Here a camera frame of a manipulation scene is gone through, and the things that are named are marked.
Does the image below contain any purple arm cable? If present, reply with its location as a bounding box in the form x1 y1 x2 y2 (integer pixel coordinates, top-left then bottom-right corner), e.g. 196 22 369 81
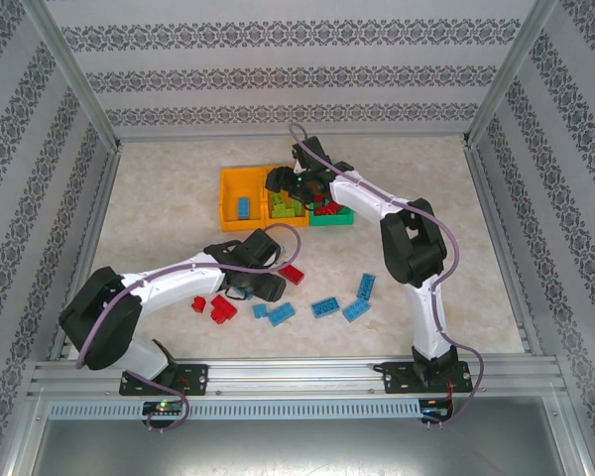
73 222 302 432
287 122 488 426

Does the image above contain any aluminium side frame rail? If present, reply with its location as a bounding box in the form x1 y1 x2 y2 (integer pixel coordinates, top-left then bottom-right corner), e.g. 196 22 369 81
49 146 123 361
463 143 544 357

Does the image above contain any slotted grey cable duct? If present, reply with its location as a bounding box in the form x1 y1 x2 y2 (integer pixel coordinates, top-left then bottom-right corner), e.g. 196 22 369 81
46 399 424 421

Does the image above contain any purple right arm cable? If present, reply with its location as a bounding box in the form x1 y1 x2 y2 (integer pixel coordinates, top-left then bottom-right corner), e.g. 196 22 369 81
287 122 488 426

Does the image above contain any grey sheet metal panel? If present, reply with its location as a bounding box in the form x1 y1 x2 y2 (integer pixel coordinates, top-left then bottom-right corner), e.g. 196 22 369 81
9 396 594 476

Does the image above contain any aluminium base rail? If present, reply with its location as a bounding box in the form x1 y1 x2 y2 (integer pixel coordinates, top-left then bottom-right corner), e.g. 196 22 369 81
28 355 568 402

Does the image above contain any lime green lego brick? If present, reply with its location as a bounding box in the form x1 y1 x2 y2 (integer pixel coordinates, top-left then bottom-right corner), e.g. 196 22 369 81
271 197 307 220

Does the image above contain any blue lego plate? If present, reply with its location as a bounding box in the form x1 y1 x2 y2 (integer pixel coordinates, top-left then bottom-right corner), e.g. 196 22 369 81
356 273 379 301

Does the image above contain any green plastic bin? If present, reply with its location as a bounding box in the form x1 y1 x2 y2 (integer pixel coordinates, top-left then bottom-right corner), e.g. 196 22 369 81
306 196 357 229

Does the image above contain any aluminium frame post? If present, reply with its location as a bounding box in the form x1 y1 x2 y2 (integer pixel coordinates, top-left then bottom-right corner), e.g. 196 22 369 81
463 0 561 148
20 0 123 153

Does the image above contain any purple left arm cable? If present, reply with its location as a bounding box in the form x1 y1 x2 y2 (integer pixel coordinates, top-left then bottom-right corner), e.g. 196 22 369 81
73 222 302 432

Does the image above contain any aluminium rear frame rail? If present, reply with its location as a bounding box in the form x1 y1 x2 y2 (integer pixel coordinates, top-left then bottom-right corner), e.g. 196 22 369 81
113 129 472 144

